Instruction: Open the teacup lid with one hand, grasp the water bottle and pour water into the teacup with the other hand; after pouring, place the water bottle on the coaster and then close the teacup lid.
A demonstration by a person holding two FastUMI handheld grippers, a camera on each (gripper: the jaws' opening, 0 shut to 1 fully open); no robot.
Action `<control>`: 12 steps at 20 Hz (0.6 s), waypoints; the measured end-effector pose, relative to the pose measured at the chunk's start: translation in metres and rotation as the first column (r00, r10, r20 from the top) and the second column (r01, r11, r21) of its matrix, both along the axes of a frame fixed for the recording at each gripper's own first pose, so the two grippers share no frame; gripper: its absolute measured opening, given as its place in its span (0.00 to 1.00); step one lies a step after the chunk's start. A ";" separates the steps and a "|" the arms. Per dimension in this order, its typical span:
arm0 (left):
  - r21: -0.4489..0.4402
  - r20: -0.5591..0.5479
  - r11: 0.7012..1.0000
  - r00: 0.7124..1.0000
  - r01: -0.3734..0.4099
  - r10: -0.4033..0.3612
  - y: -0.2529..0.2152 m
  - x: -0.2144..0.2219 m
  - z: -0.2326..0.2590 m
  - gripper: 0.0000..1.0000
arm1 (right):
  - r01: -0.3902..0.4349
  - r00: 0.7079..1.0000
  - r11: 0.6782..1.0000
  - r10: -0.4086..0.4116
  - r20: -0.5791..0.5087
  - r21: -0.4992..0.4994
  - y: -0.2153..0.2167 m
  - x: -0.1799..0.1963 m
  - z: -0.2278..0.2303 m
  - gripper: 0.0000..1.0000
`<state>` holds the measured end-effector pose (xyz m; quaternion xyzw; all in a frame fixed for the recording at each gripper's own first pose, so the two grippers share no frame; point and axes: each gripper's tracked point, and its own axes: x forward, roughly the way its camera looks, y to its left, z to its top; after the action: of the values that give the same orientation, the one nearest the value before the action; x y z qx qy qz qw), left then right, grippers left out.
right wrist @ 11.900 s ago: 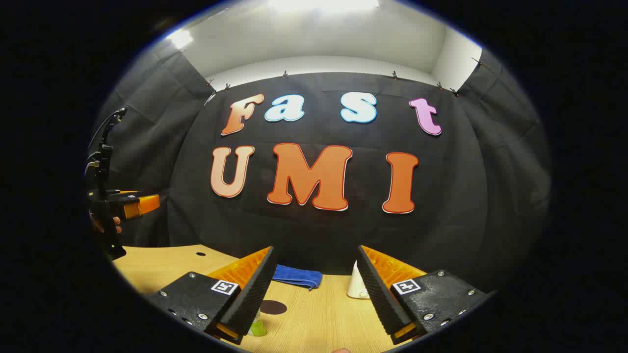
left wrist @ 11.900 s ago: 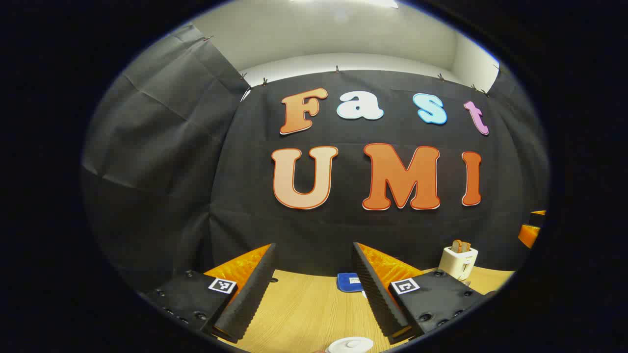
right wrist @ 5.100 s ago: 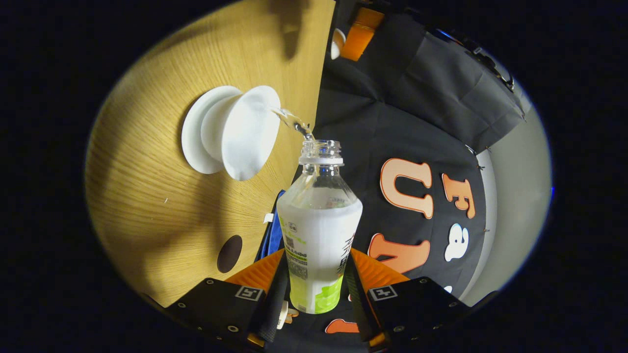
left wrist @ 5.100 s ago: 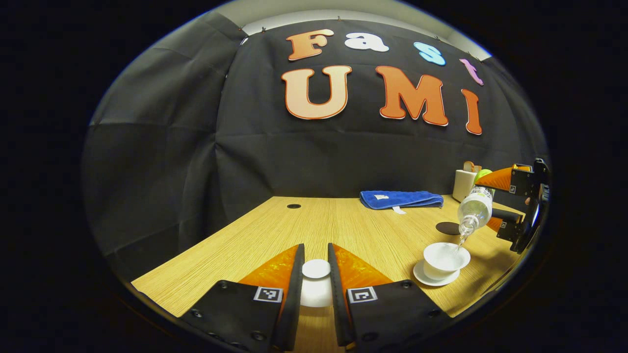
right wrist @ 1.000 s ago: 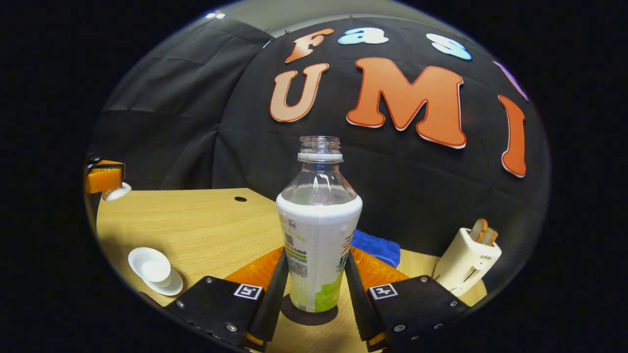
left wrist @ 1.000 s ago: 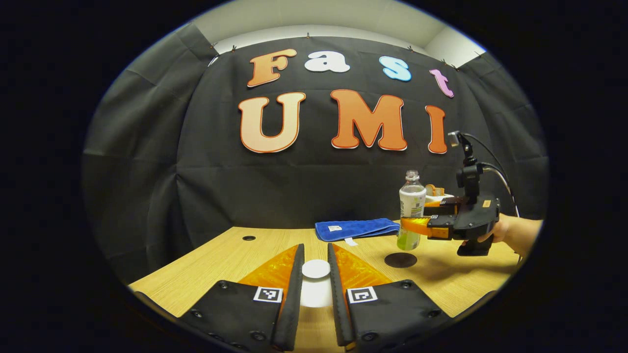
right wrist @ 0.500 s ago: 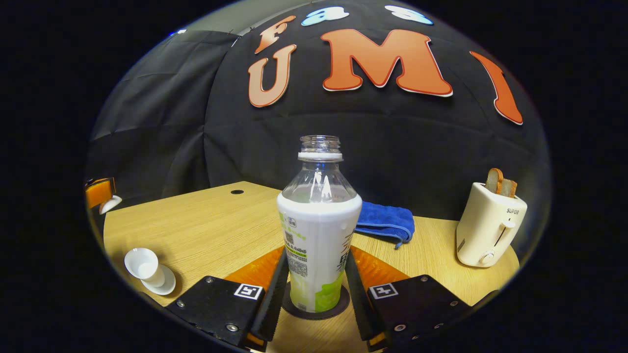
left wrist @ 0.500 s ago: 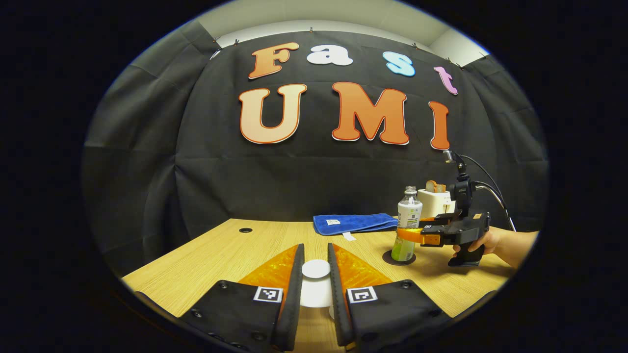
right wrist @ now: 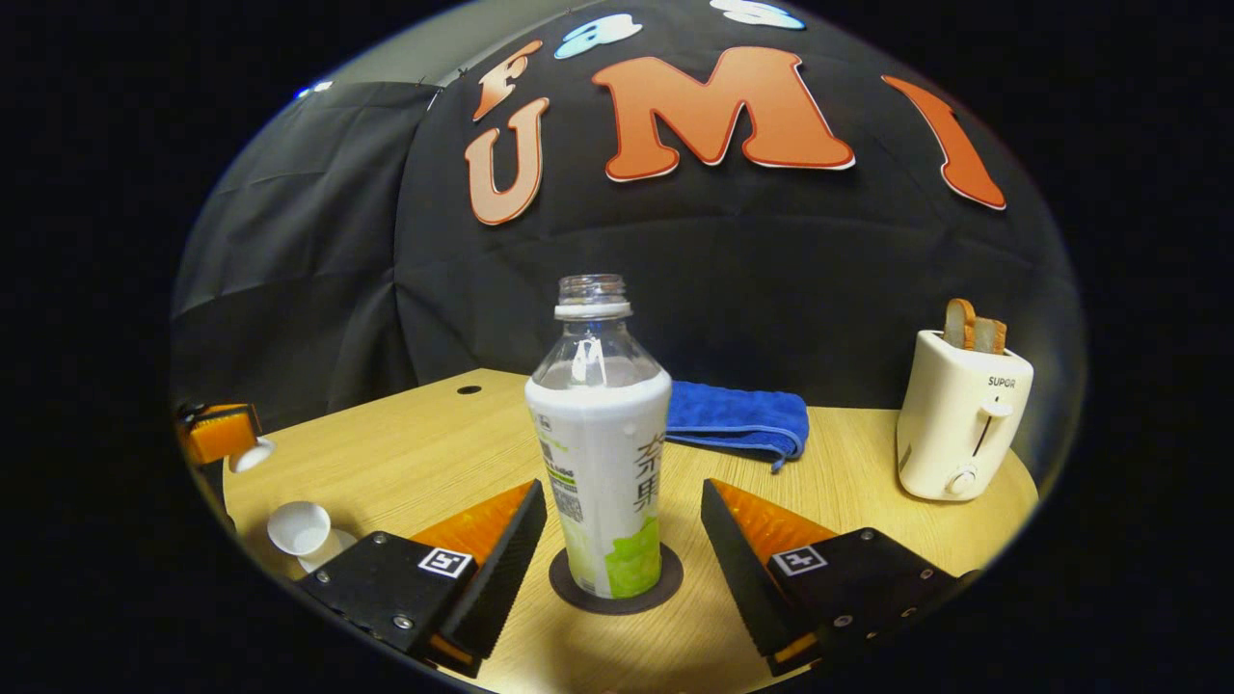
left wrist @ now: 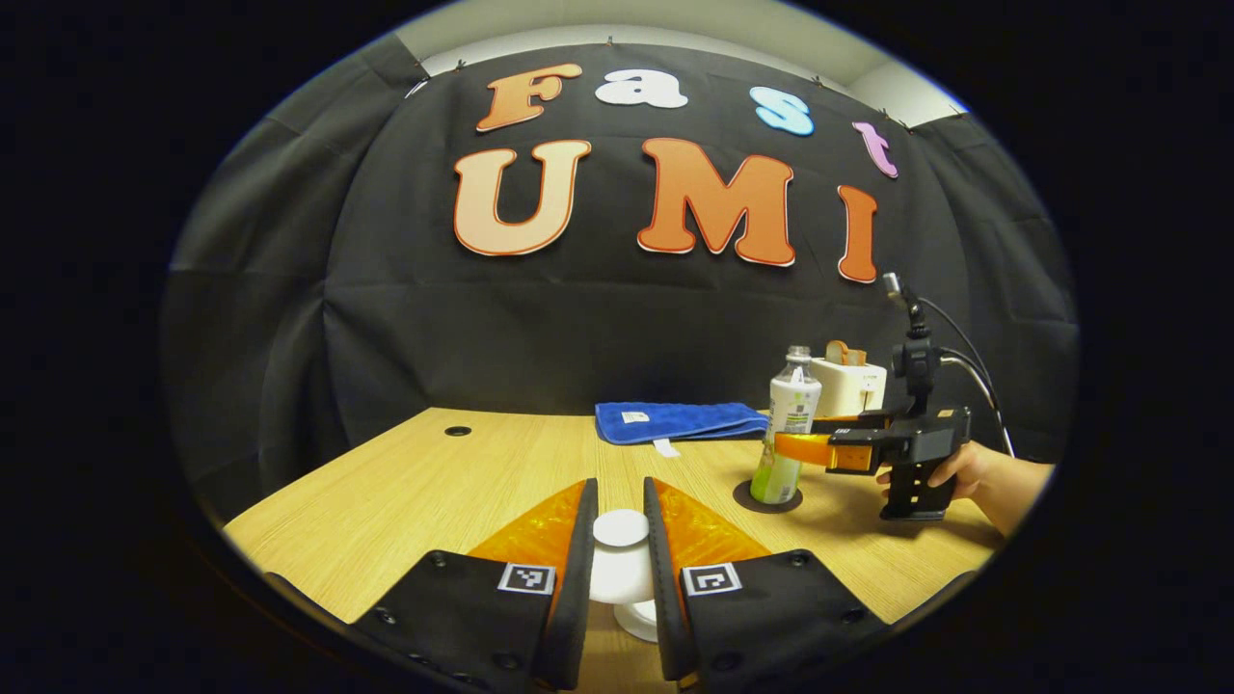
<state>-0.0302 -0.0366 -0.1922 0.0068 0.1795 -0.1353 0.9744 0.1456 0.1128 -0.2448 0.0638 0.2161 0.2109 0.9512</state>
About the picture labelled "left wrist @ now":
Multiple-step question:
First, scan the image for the dark round coaster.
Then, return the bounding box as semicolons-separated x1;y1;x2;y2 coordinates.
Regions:
733;479;804;515

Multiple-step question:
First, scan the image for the clear water bottle green label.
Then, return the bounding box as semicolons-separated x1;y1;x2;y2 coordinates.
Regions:
750;345;823;505

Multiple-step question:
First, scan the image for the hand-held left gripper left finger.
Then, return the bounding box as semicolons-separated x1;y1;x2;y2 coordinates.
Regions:
347;477;601;693

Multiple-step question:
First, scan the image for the grey cable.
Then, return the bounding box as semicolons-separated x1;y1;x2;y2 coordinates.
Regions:
940;352;1004;432

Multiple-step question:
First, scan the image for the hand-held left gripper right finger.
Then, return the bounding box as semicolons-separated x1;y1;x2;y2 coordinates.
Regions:
643;477;888;691

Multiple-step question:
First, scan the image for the blue folded cloth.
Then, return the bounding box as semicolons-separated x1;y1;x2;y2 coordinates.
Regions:
594;401;770;458

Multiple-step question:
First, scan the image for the white toaster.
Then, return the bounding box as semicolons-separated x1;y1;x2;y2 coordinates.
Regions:
808;357;888;418

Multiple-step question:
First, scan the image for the black cable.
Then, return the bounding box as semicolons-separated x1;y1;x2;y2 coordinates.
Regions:
916;297;1016;456

